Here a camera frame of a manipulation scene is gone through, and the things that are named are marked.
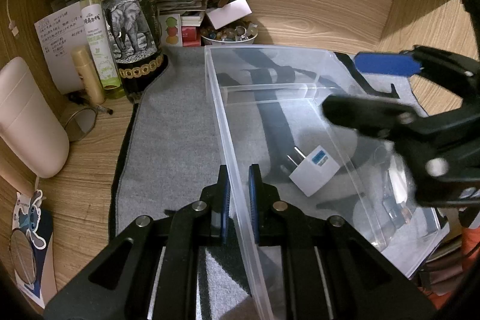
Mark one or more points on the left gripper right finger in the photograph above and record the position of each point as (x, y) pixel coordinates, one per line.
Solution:
(277, 223)

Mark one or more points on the pink tumbler cup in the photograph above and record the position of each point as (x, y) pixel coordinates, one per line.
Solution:
(28, 125)

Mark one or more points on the green spray bottle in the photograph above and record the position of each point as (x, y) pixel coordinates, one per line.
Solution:
(99, 47)

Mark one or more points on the round wire glasses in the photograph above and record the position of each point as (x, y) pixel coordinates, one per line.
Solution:
(81, 121)

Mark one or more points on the blue cartoon sticker card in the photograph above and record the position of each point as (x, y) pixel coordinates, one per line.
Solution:
(31, 248)

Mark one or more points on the beige lip balm tube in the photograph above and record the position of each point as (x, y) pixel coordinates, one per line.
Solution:
(88, 75)

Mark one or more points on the bowl of small trinkets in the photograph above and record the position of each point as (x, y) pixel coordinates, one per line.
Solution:
(237, 35)

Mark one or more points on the white plug adapter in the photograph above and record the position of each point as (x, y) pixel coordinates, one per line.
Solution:
(313, 171)

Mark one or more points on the white card on bowl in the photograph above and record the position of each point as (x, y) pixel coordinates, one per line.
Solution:
(231, 12)

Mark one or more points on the dark wine bottle elephant label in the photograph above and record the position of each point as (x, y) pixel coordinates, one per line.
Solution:
(134, 41)

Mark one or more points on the grey mat with black letters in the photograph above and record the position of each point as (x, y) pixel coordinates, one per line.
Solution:
(170, 154)

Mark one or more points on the clear plastic storage box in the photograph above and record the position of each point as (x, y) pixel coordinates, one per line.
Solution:
(267, 100)

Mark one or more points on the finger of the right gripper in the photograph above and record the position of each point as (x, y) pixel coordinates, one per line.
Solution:
(387, 64)
(372, 118)

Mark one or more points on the stack of papers and boxes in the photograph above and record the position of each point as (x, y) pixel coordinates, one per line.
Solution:
(179, 21)

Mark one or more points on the white handwritten note paper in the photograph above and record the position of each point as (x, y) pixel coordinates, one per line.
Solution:
(59, 33)

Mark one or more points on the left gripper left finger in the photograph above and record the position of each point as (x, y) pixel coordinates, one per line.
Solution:
(199, 224)

